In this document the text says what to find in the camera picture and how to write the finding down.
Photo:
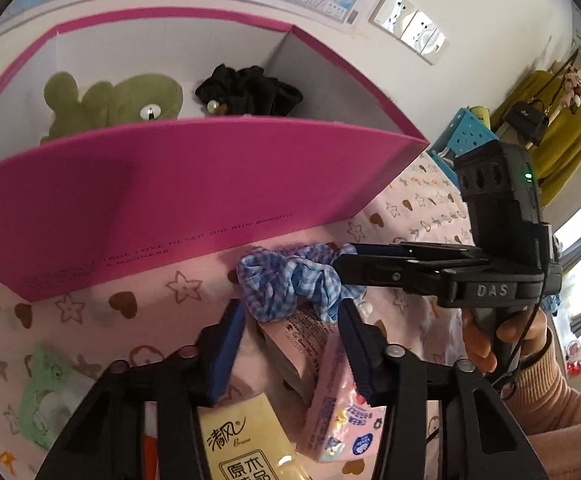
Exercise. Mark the small yellow item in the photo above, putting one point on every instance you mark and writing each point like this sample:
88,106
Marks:
476,112

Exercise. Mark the pink white hanging plush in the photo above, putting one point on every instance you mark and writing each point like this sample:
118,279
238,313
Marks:
573,87

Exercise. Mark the pink floral tissue pack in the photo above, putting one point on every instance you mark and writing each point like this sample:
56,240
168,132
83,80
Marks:
330,410

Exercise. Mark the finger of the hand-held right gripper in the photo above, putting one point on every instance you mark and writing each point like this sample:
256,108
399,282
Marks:
410,250
380,272

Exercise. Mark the black handbag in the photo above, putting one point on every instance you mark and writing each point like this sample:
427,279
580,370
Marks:
528,122

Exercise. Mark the white packet red label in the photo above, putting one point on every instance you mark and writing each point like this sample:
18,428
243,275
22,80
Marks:
149,452

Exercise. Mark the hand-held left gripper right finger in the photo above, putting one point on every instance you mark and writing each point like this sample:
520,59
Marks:
363,375

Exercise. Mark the black scrunchie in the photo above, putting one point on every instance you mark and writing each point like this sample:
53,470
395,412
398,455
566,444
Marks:
250,90

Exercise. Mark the white wall socket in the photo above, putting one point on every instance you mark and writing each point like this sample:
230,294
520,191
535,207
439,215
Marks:
388,10

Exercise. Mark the yellow coat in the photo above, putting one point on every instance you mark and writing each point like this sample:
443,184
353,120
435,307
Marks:
570,130

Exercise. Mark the pink cardboard box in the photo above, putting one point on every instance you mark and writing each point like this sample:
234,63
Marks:
170,195

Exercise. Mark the person's right hand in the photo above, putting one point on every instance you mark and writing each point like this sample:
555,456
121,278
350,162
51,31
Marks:
475,345

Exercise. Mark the blue plastic perforated rack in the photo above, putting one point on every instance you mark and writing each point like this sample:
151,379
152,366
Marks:
465,132

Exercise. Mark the white wall switch panel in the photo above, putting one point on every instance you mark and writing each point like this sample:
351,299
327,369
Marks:
423,37

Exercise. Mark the person's right forearm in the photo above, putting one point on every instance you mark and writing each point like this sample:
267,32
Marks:
560,400

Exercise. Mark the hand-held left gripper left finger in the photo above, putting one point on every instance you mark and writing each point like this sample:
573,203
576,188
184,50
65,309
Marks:
225,355

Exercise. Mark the pink patterned tablecloth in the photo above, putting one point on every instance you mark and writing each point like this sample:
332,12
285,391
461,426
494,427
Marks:
135,330

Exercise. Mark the blue checked scrunchie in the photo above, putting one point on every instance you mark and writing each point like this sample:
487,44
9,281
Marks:
290,280

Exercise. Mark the green frog plush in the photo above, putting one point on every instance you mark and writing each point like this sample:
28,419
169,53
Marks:
120,100

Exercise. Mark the yellow tissue pack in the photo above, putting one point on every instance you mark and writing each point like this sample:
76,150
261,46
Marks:
250,445

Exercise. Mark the green printed packet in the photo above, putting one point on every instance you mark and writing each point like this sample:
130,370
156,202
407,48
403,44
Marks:
50,390

